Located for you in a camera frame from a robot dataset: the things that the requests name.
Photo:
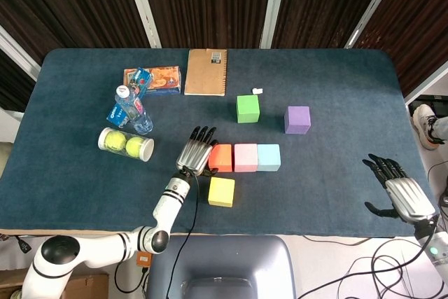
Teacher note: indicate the blue Oreo packet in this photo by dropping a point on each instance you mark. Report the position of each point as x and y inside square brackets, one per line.
[115, 115]

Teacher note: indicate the small white paper scrap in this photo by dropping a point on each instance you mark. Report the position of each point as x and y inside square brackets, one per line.
[257, 91]

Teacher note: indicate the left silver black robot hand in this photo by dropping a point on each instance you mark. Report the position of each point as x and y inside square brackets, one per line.
[194, 155]

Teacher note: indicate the blue orange cracker box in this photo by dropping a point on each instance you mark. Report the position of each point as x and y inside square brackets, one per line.
[164, 80]

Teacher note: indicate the orange foam cube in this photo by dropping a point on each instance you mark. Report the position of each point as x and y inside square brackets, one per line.
[222, 159]

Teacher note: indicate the yellow foam cube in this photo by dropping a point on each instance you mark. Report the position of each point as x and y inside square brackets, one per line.
[221, 191]

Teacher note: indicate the small blue drink carton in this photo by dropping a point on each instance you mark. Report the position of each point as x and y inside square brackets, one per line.
[141, 78]

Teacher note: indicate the orange power device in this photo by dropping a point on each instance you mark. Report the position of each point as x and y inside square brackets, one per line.
[144, 259]

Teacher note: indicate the purple foam cube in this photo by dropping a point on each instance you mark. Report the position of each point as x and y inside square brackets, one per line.
[297, 119]

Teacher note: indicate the brown spiral notebook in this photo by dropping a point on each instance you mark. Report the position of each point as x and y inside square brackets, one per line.
[204, 73]

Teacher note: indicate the dark blue table cloth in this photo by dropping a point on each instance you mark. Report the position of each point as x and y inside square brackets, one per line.
[350, 103]

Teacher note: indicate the black plug adapter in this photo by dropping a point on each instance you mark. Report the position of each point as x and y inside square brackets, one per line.
[24, 245]

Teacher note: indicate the white partition post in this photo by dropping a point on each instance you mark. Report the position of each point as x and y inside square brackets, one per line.
[427, 87]
[17, 54]
[274, 5]
[141, 5]
[374, 5]

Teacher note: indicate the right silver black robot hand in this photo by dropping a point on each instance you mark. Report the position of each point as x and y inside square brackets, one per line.
[411, 199]

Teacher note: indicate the yellow tennis ball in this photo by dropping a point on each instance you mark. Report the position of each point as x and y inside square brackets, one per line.
[135, 146]
[115, 140]

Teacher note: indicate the brown cardboard box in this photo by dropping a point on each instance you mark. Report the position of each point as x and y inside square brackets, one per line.
[87, 286]

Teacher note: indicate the pink foam cube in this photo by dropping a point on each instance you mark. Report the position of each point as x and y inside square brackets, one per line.
[245, 157]

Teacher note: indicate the clear tennis ball tube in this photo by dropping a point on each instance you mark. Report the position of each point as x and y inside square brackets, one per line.
[148, 152]

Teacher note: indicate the clear plastic water bottle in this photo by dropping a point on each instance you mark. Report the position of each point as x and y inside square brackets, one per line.
[138, 111]

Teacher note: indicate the grey blue robot torso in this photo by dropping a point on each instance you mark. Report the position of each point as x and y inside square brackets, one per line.
[220, 264]

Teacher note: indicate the light blue foam cube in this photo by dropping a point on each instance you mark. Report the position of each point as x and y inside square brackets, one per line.
[269, 157]

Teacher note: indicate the white sneaker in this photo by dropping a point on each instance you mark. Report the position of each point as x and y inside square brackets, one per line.
[425, 124]

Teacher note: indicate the green foam cube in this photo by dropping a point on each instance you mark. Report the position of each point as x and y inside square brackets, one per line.
[248, 108]

